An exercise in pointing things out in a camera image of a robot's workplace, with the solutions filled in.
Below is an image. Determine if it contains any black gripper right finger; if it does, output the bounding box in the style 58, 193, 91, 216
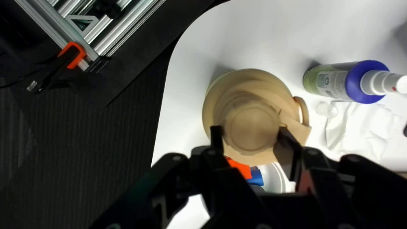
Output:
273, 126, 305, 183

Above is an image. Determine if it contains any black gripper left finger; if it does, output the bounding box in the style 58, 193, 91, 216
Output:
208, 124, 226, 164

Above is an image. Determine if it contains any spray bottle with blue collar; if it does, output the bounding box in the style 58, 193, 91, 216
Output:
301, 58, 407, 104

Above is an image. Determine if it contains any white round bowl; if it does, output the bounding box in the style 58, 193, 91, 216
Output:
249, 161, 296, 194

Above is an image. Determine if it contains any red toy block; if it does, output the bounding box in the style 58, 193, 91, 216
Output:
224, 155, 252, 179

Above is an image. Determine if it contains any blue toy block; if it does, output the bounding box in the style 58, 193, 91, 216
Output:
247, 165, 264, 188

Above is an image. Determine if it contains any small clear plastic cap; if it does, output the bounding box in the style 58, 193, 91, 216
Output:
315, 100, 341, 119

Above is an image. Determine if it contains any white crumpled napkin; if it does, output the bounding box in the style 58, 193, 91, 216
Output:
322, 100, 407, 164

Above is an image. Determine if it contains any aluminium extrusion frame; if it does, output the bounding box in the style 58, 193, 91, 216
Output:
14, 0, 166, 74

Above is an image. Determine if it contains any orange frame bracket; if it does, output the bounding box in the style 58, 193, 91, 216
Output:
56, 40, 88, 71

